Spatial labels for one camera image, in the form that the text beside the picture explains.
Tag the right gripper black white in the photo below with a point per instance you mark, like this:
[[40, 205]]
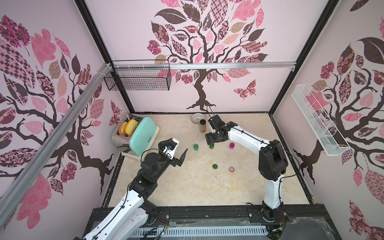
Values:
[[215, 132]]

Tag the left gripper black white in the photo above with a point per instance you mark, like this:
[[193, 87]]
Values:
[[174, 161]]

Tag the green paint jar with label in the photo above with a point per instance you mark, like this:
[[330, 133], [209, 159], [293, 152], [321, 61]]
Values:
[[196, 147]]

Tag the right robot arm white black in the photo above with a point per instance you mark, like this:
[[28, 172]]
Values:
[[272, 164]]

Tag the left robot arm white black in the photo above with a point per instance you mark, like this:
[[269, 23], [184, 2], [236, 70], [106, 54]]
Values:
[[134, 210]]

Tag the spice jar with black cap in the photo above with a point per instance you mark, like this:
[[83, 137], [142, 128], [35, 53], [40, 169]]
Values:
[[203, 126]]

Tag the black white patterned bowl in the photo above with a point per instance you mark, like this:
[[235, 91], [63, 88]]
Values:
[[197, 117]]

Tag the mint green toaster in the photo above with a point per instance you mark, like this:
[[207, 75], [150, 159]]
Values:
[[142, 139]]

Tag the white slotted cable duct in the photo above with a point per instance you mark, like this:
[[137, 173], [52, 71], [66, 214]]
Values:
[[195, 232]]

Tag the black wire wall basket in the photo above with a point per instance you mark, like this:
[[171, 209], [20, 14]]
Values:
[[139, 75]]

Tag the white wire wall shelf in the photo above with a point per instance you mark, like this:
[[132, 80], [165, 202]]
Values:
[[324, 128]]

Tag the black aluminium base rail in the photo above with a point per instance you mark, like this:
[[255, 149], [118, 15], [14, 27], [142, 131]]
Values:
[[251, 213]]

